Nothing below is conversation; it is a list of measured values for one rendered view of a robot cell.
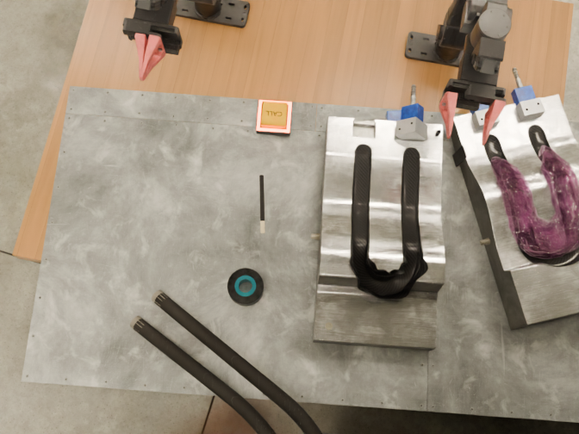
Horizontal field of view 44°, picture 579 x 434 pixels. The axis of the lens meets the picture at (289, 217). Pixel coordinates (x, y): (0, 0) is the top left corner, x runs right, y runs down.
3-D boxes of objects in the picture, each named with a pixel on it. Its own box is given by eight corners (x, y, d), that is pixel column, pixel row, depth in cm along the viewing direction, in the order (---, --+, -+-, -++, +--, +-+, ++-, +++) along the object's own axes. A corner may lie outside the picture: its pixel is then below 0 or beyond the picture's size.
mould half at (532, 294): (447, 126, 171) (458, 107, 160) (550, 103, 172) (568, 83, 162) (510, 330, 158) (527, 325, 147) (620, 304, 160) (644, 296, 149)
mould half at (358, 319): (326, 131, 170) (329, 108, 157) (434, 139, 170) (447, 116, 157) (312, 342, 157) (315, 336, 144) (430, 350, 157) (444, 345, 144)
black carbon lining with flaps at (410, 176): (352, 146, 162) (357, 130, 152) (423, 151, 161) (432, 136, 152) (345, 298, 153) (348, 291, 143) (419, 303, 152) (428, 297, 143)
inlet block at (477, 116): (457, 84, 170) (463, 74, 165) (477, 80, 171) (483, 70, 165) (473, 134, 167) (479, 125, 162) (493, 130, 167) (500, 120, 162)
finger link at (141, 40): (164, 76, 126) (176, 28, 128) (124, 69, 126) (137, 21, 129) (170, 91, 133) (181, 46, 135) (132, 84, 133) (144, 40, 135)
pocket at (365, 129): (351, 124, 165) (352, 117, 161) (374, 126, 165) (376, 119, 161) (350, 142, 163) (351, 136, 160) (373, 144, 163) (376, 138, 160)
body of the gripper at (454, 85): (505, 97, 126) (510, 59, 128) (448, 87, 127) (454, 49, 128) (494, 111, 133) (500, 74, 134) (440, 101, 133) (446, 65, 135)
